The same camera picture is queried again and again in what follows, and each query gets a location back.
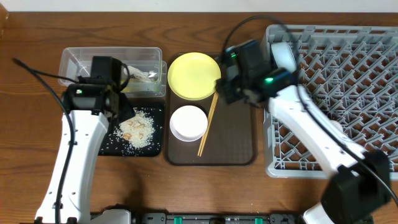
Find green snack wrapper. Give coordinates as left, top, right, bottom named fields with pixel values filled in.
left=123, top=79, right=160, bottom=93

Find white tissue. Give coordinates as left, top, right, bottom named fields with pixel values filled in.
left=123, top=65, right=157, bottom=83

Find rice and nut leftovers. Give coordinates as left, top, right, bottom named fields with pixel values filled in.
left=108, top=108, right=162, bottom=155

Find light blue bowl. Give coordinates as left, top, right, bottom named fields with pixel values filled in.
left=271, top=42, right=297, bottom=73

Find yellow plate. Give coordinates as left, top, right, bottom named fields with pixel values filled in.
left=167, top=52, right=221, bottom=101

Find white bowl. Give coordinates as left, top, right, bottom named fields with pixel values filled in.
left=170, top=105, right=208, bottom=142

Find wooden chopstick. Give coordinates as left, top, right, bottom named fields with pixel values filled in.
left=197, top=91, right=218, bottom=156
left=198, top=93, right=220, bottom=157

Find white cup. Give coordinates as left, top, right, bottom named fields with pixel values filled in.
left=330, top=120, right=343, bottom=132

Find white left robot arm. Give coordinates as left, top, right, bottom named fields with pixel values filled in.
left=34, top=84, right=133, bottom=223

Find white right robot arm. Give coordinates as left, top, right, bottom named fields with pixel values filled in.
left=215, top=67, right=397, bottom=223

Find clear plastic waste bin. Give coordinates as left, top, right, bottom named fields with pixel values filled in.
left=58, top=47, right=167, bottom=98

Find black waste tray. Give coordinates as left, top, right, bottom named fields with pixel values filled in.
left=98, top=99, right=165, bottom=157

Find grey dishwasher rack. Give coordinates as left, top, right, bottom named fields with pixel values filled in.
left=263, top=25, right=397, bottom=181

